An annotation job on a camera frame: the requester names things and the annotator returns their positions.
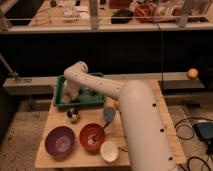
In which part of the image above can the black power adapter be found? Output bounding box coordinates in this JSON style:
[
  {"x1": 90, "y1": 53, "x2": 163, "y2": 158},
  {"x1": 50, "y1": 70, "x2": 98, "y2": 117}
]
[{"x1": 193, "y1": 122, "x2": 213, "y2": 141}]

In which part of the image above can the red tool on shelf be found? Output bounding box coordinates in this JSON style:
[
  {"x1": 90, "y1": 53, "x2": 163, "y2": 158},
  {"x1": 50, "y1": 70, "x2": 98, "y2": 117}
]
[{"x1": 135, "y1": 3, "x2": 155, "y2": 23}]

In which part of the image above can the black object on shelf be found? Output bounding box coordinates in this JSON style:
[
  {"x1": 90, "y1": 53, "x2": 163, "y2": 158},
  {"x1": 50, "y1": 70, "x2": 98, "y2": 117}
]
[{"x1": 111, "y1": 9, "x2": 133, "y2": 24}]

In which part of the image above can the grey metal bracket clamp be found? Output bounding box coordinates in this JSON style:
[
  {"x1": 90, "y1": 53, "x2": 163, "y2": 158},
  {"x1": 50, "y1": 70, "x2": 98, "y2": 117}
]
[{"x1": 0, "y1": 53, "x2": 33, "y2": 84}]

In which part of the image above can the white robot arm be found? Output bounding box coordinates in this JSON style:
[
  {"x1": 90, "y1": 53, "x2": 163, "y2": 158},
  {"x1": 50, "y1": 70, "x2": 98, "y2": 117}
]
[{"x1": 64, "y1": 61, "x2": 178, "y2": 171}]

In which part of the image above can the green plastic tray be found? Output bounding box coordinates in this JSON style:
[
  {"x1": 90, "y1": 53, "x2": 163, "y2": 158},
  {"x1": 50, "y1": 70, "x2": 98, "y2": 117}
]
[{"x1": 53, "y1": 75, "x2": 105, "y2": 109}]

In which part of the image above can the white small bowl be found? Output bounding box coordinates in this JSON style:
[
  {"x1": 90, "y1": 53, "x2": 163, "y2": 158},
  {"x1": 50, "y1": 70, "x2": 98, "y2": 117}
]
[{"x1": 100, "y1": 141, "x2": 119, "y2": 163}]

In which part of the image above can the purple bowl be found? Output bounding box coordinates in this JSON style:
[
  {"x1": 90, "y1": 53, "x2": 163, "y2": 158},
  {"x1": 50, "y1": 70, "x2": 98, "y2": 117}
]
[{"x1": 45, "y1": 126, "x2": 75, "y2": 158}]

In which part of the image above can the wooden table board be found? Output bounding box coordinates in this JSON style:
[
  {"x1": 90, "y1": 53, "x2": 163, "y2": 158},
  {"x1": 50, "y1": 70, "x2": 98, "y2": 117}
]
[{"x1": 35, "y1": 80, "x2": 186, "y2": 169}]

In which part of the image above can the red bowl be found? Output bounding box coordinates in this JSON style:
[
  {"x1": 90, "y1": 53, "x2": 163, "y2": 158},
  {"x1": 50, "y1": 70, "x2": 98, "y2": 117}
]
[{"x1": 79, "y1": 123, "x2": 105, "y2": 152}]

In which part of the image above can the black cable on floor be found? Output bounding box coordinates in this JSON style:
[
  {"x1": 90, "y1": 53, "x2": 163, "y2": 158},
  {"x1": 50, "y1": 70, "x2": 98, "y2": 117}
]
[{"x1": 174, "y1": 116, "x2": 213, "y2": 171}]

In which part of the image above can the orange ball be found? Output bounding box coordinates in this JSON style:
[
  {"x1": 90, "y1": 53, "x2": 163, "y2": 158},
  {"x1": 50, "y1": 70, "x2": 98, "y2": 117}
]
[{"x1": 187, "y1": 68, "x2": 198, "y2": 79}]

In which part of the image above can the orange apple fruit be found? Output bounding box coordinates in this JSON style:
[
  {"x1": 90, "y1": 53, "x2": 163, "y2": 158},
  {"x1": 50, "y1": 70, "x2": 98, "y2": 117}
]
[{"x1": 114, "y1": 101, "x2": 120, "y2": 111}]

